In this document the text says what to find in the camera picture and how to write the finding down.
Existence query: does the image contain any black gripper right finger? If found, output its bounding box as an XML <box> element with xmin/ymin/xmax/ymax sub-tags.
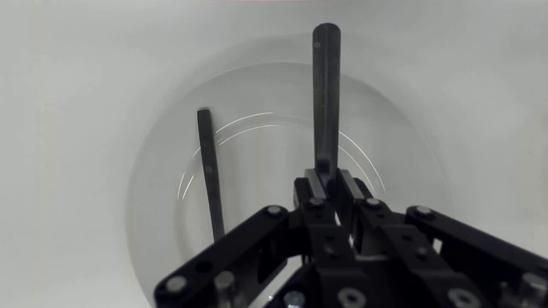
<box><xmin>334</xmin><ymin>169</ymin><xmax>372</xmax><ymax>222</ymax></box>

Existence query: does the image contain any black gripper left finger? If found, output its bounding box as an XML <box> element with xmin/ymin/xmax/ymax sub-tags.
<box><xmin>293</xmin><ymin>169</ymin><xmax>327</xmax><ymax>229</ymax></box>

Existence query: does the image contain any silver fork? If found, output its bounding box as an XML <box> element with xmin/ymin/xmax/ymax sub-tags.
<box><xmin>312</xmin><ymin>22</ymin><xmax>341</xmax><ymax>177</ymax></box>

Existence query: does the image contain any white round plate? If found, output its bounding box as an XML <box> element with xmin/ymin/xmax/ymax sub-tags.
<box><xmin>127</xmin><ymin>34</ymin><xmax>454</xmax><ymax>297</ymax></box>

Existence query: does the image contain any silver table knife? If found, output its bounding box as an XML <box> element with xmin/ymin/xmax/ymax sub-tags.
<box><xmin>197</xmin><ymin>107</ymin><xmax>225</xmax><ymax>239</ymax></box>

